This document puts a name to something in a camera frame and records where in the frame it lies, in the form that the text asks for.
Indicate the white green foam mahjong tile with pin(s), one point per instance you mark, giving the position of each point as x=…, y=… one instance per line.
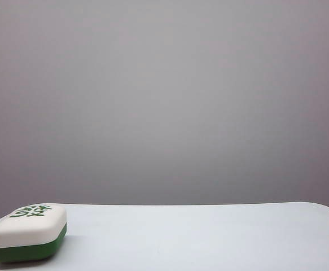
x=26, y=231

